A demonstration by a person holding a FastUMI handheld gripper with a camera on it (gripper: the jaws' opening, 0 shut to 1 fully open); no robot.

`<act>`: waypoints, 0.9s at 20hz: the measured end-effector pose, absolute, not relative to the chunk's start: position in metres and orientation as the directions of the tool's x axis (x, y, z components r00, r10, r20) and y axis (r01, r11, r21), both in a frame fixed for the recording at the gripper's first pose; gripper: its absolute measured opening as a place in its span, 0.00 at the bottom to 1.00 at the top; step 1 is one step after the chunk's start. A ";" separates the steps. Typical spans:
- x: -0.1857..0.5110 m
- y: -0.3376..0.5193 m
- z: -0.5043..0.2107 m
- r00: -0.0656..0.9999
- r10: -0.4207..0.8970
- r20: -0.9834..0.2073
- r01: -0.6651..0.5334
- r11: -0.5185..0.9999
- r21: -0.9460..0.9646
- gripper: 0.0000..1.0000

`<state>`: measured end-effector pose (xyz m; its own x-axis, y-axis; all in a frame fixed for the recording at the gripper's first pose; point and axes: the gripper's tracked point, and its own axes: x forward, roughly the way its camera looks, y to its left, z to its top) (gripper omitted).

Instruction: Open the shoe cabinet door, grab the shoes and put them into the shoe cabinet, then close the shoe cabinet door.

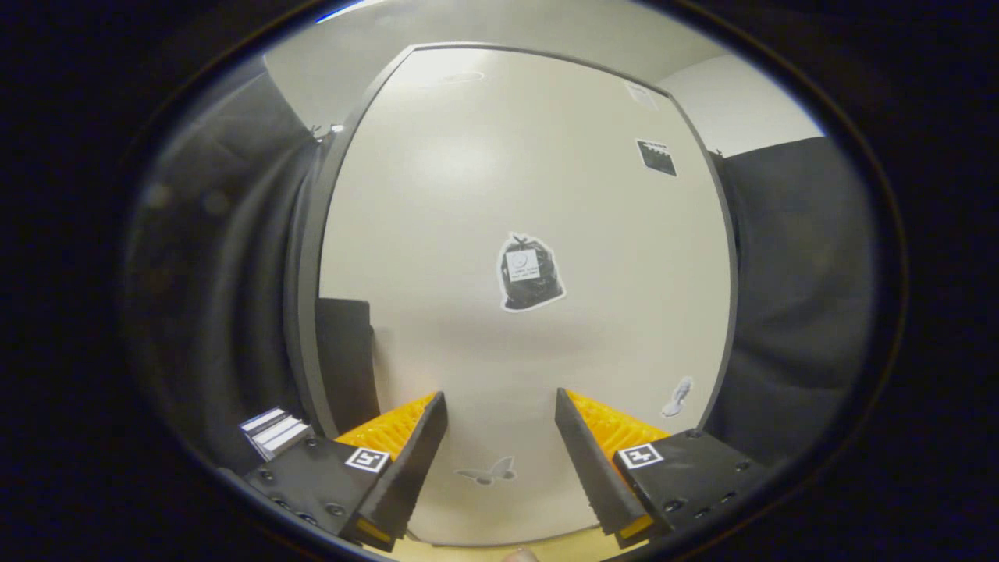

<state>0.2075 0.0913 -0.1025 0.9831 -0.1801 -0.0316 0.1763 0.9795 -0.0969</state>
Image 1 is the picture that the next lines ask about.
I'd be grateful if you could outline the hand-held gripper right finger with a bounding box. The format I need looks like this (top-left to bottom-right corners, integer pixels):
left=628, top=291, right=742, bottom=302
left=554, top=386, right=772, bottom=550

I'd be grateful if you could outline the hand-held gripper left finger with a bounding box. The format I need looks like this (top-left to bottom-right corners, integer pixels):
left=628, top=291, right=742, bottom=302
left=242, top=390, right=450, bottom=553

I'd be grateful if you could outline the white box with dark stripe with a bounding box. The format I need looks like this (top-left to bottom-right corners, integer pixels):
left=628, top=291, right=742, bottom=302
left=245, top=414, right=302, bottom=450
left=238, top=406, right=287, bottom=435
left=256, top=422, right=315, bottom=463

